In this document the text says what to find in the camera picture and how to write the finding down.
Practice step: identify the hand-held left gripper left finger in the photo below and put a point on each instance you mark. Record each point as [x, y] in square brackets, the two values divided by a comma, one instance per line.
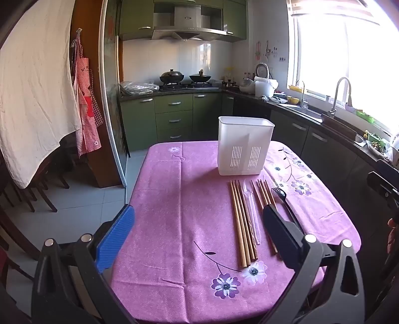
[117, 236]

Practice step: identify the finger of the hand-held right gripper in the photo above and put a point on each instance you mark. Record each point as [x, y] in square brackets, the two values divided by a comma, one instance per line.
[382, 185]

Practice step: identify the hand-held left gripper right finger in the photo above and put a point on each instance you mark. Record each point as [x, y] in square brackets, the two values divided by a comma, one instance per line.
[280, 233]

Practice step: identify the wooden chopstick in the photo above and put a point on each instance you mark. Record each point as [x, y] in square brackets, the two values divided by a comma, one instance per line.
[239, 221]
[243, 221]
[268, 185]
[247, 221]
[262, 193]
[266, 190]
[258, 197]
[236, 221]

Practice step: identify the black plastic fork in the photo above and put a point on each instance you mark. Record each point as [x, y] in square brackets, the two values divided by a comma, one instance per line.
[279, 194]

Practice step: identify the clear plastic spoon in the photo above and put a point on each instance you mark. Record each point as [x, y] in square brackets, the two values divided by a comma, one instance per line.
[247, 187]

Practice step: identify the white slotted utensil holder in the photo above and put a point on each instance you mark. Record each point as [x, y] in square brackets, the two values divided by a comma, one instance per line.
[237, 134]

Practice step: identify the person's right hand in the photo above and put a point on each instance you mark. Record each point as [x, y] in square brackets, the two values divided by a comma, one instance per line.
[393, 236]

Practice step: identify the dark base cabinet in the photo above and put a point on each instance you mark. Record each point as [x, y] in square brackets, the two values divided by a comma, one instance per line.
[327, 149]

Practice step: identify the dark kitchen countertop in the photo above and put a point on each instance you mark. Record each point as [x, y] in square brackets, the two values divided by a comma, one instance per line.
[339, 129]

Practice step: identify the purple floral tablecloth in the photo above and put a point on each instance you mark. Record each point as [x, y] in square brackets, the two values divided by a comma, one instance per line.
[187, 218]

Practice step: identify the green tray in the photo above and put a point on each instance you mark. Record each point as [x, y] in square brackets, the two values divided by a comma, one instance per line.
[361, 114]

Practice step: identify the dark wooden chair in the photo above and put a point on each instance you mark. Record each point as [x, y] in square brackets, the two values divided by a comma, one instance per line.
[46, 177]

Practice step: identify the tall steel faucet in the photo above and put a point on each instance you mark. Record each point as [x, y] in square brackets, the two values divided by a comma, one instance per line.
[336, 93]

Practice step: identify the steel kitchen sink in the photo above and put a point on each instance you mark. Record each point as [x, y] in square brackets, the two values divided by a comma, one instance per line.
[304, 112]

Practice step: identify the small steel faucet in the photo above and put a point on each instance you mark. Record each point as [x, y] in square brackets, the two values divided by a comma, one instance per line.
[302, 96]

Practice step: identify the red checked apron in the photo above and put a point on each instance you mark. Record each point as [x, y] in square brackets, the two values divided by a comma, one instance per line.
[89, 118]

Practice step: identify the yellow bowl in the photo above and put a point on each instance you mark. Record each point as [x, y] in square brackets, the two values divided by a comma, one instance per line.
[293, 100]

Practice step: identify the kitchen window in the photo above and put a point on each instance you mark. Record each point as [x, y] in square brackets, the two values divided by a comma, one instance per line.
[358, 56]

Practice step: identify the green base cabinet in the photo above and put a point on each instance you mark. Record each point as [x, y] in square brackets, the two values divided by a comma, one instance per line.
[174, 118]

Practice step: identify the white plastic container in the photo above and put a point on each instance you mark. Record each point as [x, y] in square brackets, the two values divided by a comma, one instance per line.
[265, 87]

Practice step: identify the clear plastic bag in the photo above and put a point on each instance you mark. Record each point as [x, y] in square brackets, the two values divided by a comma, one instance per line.
[137, 88]

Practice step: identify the white rice cooker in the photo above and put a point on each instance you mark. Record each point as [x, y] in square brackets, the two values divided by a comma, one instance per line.
[247, 85]

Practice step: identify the white hanging cloth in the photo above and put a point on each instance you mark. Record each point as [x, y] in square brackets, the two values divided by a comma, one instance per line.
[34, 93]

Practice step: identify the black gas stove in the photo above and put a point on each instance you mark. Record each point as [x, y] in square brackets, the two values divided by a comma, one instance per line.
[187, 86]

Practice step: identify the black lidded wok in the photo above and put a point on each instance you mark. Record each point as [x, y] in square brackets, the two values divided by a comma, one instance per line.
[171, 76]

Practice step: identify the steel range hood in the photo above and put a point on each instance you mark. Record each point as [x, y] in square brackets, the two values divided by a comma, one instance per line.
[187, 21]

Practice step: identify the metal sliding door frame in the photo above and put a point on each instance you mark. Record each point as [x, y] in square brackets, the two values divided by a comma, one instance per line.
[107, 93]

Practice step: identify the wall hook decorations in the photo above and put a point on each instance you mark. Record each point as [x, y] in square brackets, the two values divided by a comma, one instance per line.
[268, 51]

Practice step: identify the green wall cabinet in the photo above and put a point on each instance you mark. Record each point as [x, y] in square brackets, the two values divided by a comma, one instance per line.
[135, 18]
[235, 18]

